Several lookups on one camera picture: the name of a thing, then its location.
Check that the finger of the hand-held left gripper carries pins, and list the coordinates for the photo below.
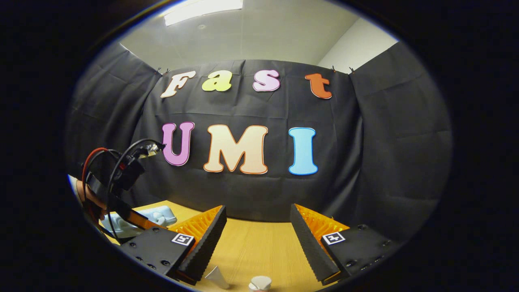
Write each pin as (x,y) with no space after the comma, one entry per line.
(134,217)

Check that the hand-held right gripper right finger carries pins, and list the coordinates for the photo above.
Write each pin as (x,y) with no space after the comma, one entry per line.
(308,243)

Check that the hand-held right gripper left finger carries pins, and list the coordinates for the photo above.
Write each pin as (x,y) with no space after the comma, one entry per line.
(211,239)

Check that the light blue suitcase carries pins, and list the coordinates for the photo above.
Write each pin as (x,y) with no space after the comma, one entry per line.
(156,215)

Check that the white squeeze tube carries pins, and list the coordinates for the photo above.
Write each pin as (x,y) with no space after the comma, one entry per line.
(217,278)

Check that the black backdrop cloth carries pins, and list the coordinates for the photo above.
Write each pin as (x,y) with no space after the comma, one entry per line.
(251,105)

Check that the ceiling light panel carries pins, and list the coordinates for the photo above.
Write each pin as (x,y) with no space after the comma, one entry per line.
(202,10)

